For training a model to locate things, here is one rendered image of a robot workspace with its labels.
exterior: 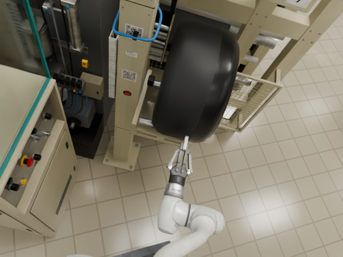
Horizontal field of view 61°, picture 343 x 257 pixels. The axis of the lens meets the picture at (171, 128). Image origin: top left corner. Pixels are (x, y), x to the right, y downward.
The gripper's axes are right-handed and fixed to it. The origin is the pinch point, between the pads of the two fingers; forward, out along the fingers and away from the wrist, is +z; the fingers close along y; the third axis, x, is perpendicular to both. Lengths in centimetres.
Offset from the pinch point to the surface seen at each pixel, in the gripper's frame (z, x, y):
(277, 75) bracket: 72, 27, -55
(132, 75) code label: 25.5, -3.9, 33.0
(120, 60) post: 26.8, -12.6, 39.5
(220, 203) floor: -7, 115, -58
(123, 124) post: 18, 50, 35
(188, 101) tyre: 12.2, -20.1, 5.4
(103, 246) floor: -60, 108, 28
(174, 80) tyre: 18.2, -24.0, 13.6
